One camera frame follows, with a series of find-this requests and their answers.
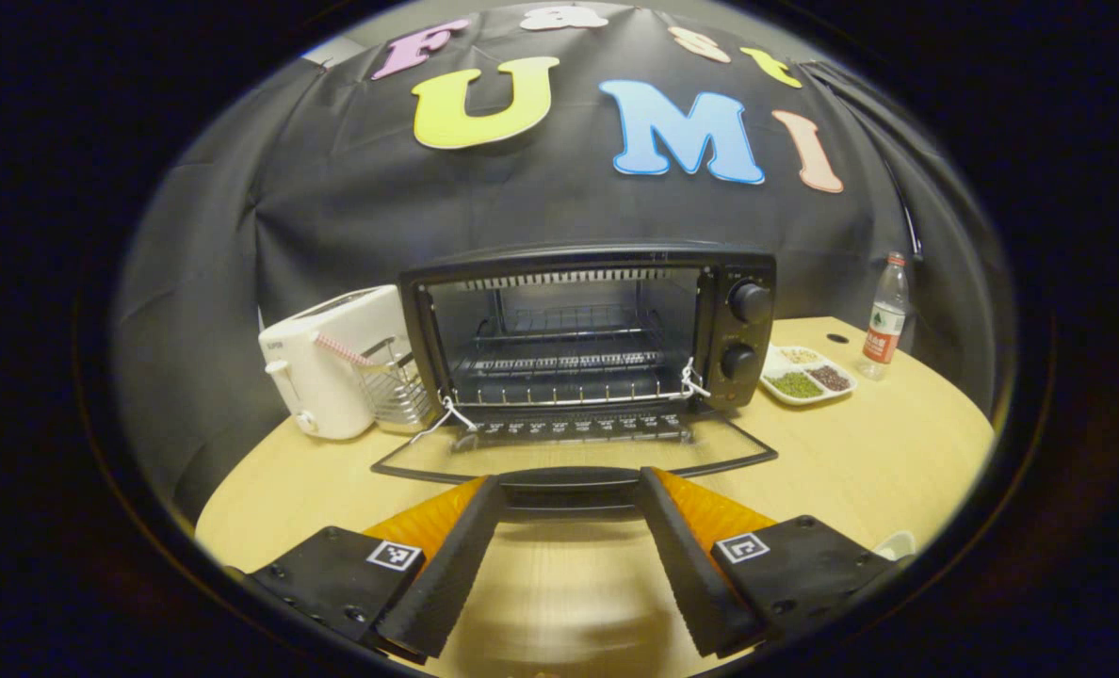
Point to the white divided dish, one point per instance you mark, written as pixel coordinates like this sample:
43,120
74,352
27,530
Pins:
809,381

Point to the pile of green mung beans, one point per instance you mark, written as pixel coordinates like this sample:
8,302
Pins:
794,384

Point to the black electric oven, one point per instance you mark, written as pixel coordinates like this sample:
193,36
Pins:
738,330

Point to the pile of dark red beans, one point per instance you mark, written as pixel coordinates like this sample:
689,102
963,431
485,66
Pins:
831,378

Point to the red white striped straw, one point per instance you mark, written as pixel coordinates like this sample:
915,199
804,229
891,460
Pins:
343,349

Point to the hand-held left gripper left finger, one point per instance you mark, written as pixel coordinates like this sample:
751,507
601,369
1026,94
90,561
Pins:
461,565

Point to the clear plastic water bottle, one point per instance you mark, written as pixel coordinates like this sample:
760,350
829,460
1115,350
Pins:
884,325

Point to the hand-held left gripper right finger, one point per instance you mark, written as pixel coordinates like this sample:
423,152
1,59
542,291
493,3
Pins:
687,574

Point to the white toaster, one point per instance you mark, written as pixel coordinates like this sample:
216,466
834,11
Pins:
319,391

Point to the pile of pale soybeans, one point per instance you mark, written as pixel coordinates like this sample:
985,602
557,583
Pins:
801,356

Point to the black backdrop cloth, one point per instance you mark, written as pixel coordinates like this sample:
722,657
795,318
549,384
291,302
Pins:
559,207

